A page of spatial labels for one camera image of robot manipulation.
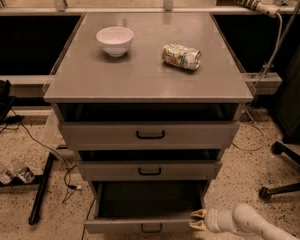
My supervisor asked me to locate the grey drawer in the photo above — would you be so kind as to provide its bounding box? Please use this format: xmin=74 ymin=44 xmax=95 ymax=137
xmin=78 ymin=160 xmax=222 ymax=181
xmin=59 ymin=121 xmax=239 ymax=151
xmin=84 ymin=180 xmax=206 ymax=234

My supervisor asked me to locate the left clear water bottle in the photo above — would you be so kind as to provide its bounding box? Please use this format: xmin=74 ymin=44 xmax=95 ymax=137
xmin=0 ymin=164 xmax=14 ymax=184

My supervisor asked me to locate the grey top drawer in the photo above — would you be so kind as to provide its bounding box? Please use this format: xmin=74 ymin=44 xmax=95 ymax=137
xmin=59 ymin=121 xmax=239 ymax=151

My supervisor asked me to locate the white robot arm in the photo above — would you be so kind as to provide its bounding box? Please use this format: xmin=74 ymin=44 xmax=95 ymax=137
xmin=189 ymin=204 xmax=299 ymax=240

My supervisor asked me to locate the white ceramic bowl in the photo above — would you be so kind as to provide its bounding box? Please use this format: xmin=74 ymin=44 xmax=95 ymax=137
xmin=96 ymin=26 xmax=134 ymax=57

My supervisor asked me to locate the grey bottom drawer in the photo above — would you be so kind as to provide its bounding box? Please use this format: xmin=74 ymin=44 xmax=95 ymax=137
xmin=84 ymin=180 xmax=206 ymax=234

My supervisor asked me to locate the clear water bottle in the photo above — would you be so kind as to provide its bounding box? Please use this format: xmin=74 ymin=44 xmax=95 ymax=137
xmin=11 ymin=159 xmax=35 ymax=184
xmin=0 ymin=164 xmax=14 ymax=184

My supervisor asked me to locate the right clear water bottle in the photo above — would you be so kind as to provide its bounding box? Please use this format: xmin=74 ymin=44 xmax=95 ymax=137
xmin=11 ymin=159 xmax=35 ymax=184

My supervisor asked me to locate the white cable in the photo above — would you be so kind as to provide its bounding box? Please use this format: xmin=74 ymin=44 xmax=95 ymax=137
xmin=231 ymin=13 xmax=283 ymax=152

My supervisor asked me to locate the grey middle drawer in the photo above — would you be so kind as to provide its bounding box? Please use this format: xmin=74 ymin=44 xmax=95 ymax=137
xmin=78 ymin=160 xmax=222 ymax=181

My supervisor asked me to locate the black metal stand leg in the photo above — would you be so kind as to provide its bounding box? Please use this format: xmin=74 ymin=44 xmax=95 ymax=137
xmin=0 ymin=153 xmax=56 ymax=225

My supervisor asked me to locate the grey drawer cabinet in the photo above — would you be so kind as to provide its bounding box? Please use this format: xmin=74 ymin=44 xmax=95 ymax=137
xmin=43 ymin=11 xmax=254 ymax=205

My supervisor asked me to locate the crushed soda can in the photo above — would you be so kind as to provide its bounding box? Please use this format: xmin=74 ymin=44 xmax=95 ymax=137
xmin=162 ymin=44 xmax=201 ymax=71

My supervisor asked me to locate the white power strip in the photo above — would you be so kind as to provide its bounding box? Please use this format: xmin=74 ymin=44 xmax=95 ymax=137
xmin=233 ymin=0 xmax=280 ymax=17

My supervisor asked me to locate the black office chair base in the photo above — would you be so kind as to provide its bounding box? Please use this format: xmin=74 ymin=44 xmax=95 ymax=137
xmin=258 ymin=142 xmax=300 ymax=202

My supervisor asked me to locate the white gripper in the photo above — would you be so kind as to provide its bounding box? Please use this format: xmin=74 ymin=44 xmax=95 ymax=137
xmin=189 ymin=209 xmax=237 ymax=233

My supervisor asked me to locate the black cable on floor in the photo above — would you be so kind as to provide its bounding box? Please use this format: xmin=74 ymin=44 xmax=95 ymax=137
xmin=0 ymin=107 xmax=96 ymax=240

